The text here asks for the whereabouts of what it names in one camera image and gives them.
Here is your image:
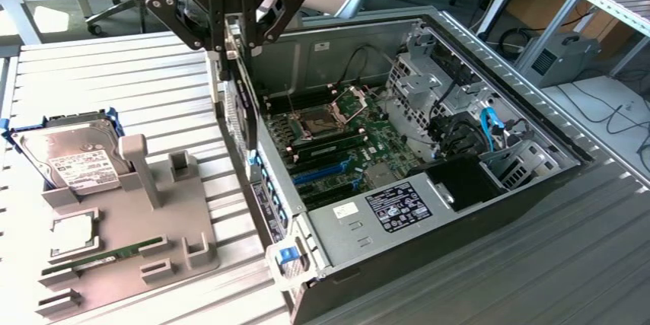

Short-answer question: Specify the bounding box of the graphics card with metal bracket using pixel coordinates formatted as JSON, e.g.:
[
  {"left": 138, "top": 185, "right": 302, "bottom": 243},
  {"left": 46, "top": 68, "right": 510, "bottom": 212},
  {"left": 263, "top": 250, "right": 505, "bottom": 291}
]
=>
[{"left": 216, "top": 12, "right": 262, "bottom": 153}]

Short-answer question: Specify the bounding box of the thin locking lever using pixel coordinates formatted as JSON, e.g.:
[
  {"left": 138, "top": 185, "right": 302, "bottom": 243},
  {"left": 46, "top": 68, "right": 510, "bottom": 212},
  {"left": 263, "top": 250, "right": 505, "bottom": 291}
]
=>
[{"left": 283, "top": 83, "right": 302, "bottom": 117}]

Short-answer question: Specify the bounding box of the metal socket cover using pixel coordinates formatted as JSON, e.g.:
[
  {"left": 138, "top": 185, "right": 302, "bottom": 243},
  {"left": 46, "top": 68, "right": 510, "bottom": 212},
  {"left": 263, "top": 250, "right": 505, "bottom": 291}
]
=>
[{"left": 330, "top": 87, "right": 370, "bottom": 130}]

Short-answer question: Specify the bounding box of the CPU socket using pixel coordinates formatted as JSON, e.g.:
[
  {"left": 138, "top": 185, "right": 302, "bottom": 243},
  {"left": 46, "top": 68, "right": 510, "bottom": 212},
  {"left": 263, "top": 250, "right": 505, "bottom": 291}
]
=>
[{"left": 296, "top": 106, "right": 351, "bottom": 139}]

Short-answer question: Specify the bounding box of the blue disk caddy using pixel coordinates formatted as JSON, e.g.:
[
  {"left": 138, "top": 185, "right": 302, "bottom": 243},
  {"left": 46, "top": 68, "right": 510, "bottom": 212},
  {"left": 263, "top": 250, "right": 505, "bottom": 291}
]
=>
[{"left": 0, "top": 107, "right": 127, "bottom": 149}]

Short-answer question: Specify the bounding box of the silver disk bay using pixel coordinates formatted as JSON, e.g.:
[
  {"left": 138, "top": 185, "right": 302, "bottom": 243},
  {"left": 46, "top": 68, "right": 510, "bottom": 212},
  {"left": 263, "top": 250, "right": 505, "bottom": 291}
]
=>
[
  {"left": 385, "top": 50, "right": 503, "bottom": 128},
  {"left": 477, "top": 138, "right": 583, "bottom": 193}
]

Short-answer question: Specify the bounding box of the black RAM stick with sticker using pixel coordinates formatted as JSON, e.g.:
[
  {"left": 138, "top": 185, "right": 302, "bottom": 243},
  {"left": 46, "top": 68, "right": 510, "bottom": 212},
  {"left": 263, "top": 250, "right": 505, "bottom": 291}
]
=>
[{"left": 292, "top": 135, "right": 367, "bottom": 161}]

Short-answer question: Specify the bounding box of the green motherboard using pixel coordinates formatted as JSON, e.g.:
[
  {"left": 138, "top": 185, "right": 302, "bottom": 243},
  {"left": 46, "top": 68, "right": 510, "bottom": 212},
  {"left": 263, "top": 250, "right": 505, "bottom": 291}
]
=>
[{"left": 262, "top": 84, "right": 433, "bottom": 212}]

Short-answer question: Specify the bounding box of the silver hard disk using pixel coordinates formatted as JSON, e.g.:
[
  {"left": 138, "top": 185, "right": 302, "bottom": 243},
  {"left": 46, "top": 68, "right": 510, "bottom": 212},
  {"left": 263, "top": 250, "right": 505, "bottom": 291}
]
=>
[{"left": 10, "top": 117, "right": 126, "bottom": 195}]

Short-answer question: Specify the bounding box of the blue expansion slot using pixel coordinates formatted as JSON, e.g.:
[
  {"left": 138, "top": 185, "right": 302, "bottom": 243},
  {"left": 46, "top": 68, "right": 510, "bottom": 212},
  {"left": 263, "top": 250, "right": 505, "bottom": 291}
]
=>
[{"left": 291, "top": 162, "right": 353, "bottom": 186}]

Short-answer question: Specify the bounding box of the silver chipset heatsink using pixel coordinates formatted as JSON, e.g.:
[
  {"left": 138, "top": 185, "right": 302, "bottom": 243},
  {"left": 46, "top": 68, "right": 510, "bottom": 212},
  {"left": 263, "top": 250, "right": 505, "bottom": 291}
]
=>
[{"left": 363, "top": 163, "right": 402, "bottom": 186}]

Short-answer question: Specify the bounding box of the grey control box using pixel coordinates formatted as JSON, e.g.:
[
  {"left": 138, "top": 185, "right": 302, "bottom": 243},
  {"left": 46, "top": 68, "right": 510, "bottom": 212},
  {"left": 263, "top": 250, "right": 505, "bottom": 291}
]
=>
[{"left": 527, "top": 31, "right": 603, "bottom": 88}]

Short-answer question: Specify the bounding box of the black fan shroud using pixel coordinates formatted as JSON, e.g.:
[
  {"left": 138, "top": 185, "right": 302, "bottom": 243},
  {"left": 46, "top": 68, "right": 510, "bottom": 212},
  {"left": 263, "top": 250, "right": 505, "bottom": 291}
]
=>
[{"left": 409, "top": 155, "right": 509, "bottom": 214}]

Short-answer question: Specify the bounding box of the grey parts rack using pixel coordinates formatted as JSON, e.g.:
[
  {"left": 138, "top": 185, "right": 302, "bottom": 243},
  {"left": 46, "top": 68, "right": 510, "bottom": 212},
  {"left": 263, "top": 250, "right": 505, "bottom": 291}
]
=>
[{"left": 32, "top": 132, "right": 223, "bottom": 318}]

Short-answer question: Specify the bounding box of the grey power supply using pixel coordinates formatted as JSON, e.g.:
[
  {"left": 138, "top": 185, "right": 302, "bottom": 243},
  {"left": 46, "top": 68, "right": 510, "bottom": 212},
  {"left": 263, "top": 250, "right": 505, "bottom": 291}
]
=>
[{"left": 304, "top": 170, "right": 461, "bottom": 269}]

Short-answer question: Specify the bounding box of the silver CPU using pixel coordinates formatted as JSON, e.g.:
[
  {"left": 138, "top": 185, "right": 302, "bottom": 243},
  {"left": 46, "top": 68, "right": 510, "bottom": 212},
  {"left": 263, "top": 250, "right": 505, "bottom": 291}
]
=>
[{"left": 50, "top": 216, "right": 100, "bottom": 260}]

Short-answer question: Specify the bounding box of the green RAM stick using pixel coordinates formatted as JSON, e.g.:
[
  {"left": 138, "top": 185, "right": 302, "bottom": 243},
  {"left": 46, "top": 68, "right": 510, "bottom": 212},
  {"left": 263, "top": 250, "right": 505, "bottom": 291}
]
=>
[{"left": 40, "top": 239, "right": 167, "bottom": 276}]

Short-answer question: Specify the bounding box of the blue case latch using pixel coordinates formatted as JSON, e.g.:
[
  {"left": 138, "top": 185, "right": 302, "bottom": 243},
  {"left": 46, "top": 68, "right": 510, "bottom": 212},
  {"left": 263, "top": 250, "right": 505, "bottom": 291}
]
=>
[{"left": 274, "top": 247, "right": 299, "bottom": 265}]

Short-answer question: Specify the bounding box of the open grey PC case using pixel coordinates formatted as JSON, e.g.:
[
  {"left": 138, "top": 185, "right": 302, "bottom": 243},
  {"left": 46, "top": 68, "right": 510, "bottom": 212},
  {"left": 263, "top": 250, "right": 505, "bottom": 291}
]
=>
[{"left": 202, "top": 5, "right": 642, "bottom": 325}]

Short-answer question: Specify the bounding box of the black wire bundle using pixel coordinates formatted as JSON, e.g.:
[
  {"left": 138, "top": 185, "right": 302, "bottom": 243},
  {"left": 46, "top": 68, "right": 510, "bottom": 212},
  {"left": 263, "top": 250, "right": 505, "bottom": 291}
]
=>
[{"left": 427, "top": 111, "right": 489, "bottom": 161}]

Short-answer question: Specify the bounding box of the blue wire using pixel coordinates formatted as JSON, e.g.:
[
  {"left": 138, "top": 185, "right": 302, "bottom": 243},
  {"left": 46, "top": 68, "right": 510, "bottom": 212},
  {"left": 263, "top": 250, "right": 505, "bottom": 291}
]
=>
[{"left": 477, "top": 106, "right": 509, "bottom": 155}]

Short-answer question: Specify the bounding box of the aluminium frame table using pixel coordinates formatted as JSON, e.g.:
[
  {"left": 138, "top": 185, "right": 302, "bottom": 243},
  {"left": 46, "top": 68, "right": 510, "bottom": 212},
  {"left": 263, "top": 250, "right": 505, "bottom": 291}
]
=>
[{"left": 513, "top": 0, "right": 650, "bottom": 78}]

